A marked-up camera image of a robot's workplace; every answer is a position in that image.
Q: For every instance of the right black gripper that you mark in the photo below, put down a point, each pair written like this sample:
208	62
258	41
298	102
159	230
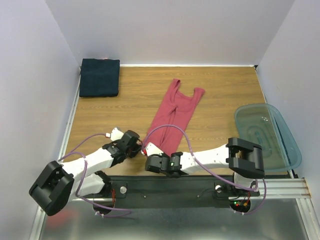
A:
150	163

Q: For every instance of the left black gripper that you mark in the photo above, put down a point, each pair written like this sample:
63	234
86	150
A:
136	148

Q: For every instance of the red tank top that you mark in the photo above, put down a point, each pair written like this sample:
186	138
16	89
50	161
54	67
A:
172	117

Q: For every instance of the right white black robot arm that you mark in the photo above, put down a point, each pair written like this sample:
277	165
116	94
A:
244	158

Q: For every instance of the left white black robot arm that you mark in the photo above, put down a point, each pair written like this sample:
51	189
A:
61	182

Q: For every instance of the folded navy tank top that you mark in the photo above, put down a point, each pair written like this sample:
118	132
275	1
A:
99	78

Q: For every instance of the clear teal plastic bin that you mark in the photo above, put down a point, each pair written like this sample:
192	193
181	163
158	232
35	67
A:
263	124

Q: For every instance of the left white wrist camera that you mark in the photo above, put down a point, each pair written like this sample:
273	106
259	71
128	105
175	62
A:
115	134

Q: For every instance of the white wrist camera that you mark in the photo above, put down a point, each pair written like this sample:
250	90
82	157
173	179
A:
151	149
115	134

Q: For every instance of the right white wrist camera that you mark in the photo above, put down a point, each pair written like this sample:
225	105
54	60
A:
151	149

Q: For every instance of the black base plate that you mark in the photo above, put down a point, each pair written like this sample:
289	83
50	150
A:
161	192

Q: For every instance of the aluminium frame rail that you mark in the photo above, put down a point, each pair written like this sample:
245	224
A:
140	93

